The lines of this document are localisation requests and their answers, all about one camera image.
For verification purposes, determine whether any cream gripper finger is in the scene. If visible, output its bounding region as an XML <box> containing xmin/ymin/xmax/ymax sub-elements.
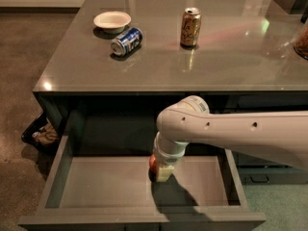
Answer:
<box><xmin>156</xmin><ymin>164</ymin><xmax>174</xmax><ymax>182</ymax></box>

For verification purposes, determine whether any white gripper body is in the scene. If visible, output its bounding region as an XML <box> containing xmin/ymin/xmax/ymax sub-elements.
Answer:
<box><xmin>153</xmin><ymin>141</ymin><xmax>186</xmax><ymax>166</ymax></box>

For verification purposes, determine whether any red apple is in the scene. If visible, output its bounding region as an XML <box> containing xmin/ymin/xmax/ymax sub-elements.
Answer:
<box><xmin>149</xmin><ymin>154</ymin><xmax>157</xmax><ymax>174</ymax></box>

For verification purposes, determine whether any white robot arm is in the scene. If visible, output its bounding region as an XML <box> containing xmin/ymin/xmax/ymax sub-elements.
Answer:
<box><xmin>153</xmin><ymin>95</ymin><xmax>308</xmax><ymax>182</ymax></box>

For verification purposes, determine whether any open grey top drawer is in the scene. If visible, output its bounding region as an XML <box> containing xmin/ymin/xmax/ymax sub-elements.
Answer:
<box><xmin>17</xmin><ymin>109</ymin><xmax>268</xmax><ymax>231</ymax></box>

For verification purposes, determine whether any blue soda can lying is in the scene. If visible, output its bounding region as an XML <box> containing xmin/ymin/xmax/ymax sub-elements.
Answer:
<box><xmin>111</xmin><ymin>27</ymin><xmax>143</xmax><ymax>57</ymax></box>

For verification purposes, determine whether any gold upright soda can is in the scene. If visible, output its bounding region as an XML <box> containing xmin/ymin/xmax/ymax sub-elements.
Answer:
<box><xmin>180</xmin><ymin>8</ymin><xmax>201</xmax><ymax>47</ymax></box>

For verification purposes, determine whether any white bowl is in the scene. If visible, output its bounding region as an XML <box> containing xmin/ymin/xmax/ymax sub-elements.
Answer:
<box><xmin>93</xmin><ymin>12</ymin><xmax>131</xmax><ymax>34</ymax></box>

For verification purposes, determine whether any brown jar at edge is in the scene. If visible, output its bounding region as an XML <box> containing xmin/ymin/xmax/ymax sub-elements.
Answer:
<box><xmin>294</xmin><ymin>26</ymin><xmax>308</xmax><ymax>60</ymax></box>

